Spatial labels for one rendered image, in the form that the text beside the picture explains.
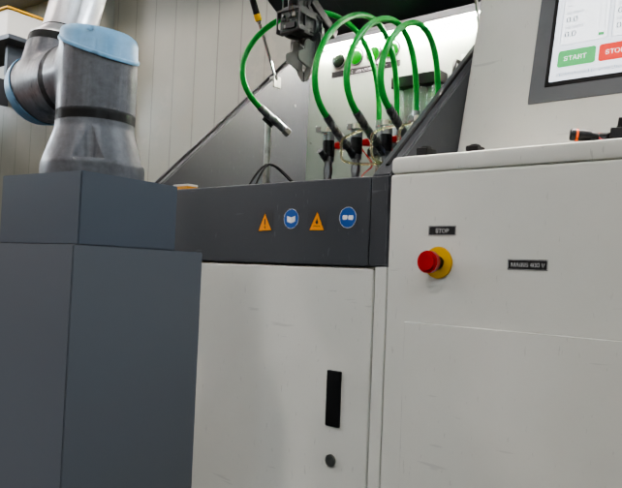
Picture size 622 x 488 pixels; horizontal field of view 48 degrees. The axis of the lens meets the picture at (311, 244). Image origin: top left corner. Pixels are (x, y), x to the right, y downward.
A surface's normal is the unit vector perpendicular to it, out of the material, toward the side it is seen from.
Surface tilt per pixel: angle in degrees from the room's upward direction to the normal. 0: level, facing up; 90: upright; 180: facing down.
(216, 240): 90
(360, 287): 90
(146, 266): 90
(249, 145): 90
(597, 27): 76
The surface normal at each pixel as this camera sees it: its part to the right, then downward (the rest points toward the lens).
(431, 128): 0.76, 0.00
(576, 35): -0.61, -0.29
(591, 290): -0.64, -0.06
